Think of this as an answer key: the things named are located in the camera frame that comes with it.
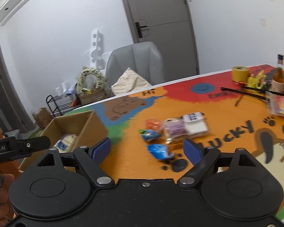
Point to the black metal rack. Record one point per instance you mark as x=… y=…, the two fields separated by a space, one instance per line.
x=61 y=104

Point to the blue green snack packet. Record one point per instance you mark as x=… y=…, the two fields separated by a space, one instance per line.
x=150 y=135

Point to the grey upholstered chair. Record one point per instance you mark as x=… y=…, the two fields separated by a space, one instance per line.
x=137 y=59

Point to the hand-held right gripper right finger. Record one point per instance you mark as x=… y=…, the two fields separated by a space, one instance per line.
x=191 y=152

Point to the yellow green toy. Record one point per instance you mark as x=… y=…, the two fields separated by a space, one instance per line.
x=254 y=81

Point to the yellow tape roll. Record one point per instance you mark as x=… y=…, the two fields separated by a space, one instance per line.
x=239 y=75

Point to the purple label bread packet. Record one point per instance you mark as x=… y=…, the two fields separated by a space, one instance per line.
x=174 y=127

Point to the small orange snack packet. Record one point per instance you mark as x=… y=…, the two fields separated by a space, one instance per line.
x=153 y=124

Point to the taped cardboard carton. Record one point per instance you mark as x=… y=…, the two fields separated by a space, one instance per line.
x=94 y=98

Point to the cream packet with blue label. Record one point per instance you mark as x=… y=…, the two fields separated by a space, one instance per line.
x=68 y=140

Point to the dark side door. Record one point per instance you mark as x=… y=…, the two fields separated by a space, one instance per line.
x=13 y=89

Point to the white plastic containers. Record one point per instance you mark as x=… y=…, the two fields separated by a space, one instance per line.
x=64 y=88

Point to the green plastic bag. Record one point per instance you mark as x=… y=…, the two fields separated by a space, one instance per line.
x=37 y=132

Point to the white packet with black label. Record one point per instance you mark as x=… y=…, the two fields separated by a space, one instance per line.
x=196 y=126

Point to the grey door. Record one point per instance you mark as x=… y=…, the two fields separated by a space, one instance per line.
x=161 y=4

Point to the brown cardboard box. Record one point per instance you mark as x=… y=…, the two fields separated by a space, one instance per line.
x=92 y=127

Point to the colourful cat table mat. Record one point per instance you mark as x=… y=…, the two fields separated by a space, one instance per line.
x=132 y=165

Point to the brown glass bottle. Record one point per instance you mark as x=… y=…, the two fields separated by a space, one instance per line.
x=278 y=80

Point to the black clothes hanger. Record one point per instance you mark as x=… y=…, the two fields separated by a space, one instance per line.
x=232 y=90

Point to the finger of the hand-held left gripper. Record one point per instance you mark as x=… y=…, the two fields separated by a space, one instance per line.
x=33 y=144

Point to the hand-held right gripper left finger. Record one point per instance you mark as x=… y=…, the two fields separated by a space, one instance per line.
x=100 y=150

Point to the dotted cream cushion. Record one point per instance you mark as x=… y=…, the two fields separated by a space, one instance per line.
x=130 y=81

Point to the white foam board with holes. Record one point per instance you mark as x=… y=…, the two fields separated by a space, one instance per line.
x=95 y=42

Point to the person's left hand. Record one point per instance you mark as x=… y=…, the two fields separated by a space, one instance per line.
x=0 y=201

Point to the white wall socket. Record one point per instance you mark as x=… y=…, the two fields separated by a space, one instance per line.
x=262 y=22

